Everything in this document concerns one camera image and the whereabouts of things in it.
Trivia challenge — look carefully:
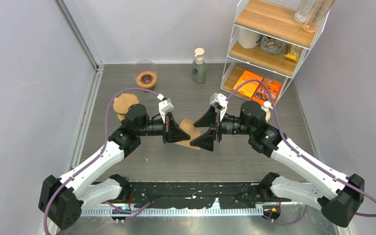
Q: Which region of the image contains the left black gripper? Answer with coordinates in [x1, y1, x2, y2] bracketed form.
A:
[137, 112, 190, 144]

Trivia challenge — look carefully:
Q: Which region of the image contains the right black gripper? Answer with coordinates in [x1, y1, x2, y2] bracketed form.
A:
[190, 105, 254, 152]

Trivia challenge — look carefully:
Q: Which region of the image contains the pink glass dripper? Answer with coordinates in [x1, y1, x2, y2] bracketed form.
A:
[132, 60, 158, 80]

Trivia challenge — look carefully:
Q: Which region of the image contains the small wooden ring holder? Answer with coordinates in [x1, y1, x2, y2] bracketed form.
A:
[136, 71, 157, 87]

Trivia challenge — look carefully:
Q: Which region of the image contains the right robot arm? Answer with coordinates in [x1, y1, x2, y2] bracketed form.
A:
[190, 101, 365, 228]

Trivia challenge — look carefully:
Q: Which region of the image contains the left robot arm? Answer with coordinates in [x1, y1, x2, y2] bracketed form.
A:
[38, 99, 190, 233]

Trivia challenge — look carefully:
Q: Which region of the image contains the small glass with wood band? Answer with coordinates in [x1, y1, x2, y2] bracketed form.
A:
[141, 84, 156, 92]

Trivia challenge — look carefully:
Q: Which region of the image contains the orange box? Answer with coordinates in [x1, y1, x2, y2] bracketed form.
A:
[233, 70, 263, 99]

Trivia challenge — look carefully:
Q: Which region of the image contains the green pump bottle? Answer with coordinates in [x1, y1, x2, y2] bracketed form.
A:
[192, 47, 206, 84]

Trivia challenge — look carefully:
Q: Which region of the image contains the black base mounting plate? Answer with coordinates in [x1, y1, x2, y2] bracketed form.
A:
[109, 182, 279, 210]

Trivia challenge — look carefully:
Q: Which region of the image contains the cream pump bottle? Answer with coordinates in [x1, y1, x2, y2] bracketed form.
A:
[261, 101, 273, 122]

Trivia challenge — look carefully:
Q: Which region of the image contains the orange snack packet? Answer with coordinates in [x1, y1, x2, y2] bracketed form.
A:
[252, 78, 282, 105]

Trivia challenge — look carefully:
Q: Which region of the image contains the white paper roll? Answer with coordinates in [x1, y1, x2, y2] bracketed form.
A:
[237, 28, 261, 49]

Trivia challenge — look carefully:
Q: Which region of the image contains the cartoon printed tin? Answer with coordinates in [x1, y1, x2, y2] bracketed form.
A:
[260, 35, 287, 54]

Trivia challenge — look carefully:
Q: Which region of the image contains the yellow snack bag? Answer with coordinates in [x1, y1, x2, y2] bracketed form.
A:
[284, 44, 303, 62]

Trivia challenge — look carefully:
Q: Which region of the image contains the clear glass bottle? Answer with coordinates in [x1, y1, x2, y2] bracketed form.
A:
[294, 0, 316, 24]

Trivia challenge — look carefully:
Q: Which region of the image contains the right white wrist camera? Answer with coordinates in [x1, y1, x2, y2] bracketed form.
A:
[210, 93, 228, 122]

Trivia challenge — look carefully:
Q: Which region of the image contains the aluminium frame rail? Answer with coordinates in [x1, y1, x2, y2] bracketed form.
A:
[55, 0, 104, 170]

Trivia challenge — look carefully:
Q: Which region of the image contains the white wire wooden shelf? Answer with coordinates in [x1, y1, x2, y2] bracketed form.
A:
[220, 0, 328, 97]

